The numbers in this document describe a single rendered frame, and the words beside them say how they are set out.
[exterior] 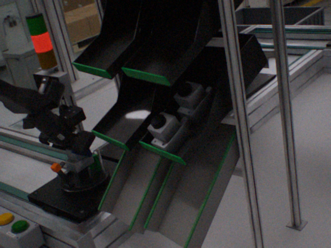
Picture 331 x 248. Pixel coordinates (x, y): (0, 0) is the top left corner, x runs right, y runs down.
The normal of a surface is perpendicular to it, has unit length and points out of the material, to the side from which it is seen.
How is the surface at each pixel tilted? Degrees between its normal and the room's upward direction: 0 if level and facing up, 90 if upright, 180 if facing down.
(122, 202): 45
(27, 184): 0
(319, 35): 90
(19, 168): 0
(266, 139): 0
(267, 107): 90
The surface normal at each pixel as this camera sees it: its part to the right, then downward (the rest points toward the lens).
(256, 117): 0.75, 0.15
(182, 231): -0.66, -0.35
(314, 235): -0.18, -0.89
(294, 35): -0.64, 0.43
